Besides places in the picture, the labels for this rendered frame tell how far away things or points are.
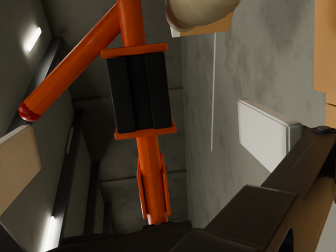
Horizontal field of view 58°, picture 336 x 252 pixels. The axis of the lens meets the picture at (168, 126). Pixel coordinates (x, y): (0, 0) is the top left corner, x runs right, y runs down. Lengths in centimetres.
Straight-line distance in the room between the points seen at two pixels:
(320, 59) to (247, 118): 38
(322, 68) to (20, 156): 47
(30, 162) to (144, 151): 14
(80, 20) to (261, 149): 988
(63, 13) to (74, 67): 972
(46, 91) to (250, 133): 21
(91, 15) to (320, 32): 950
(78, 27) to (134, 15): 981
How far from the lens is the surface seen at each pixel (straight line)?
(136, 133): 29
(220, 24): 217
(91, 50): 31
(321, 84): 55
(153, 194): 32
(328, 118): 133
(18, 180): 18
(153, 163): 31
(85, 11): 991
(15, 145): 18
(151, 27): 1000
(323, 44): 55
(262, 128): 16
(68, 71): 32
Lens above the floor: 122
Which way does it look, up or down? 3 degrees down
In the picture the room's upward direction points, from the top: 97 degrees counter-clockwise
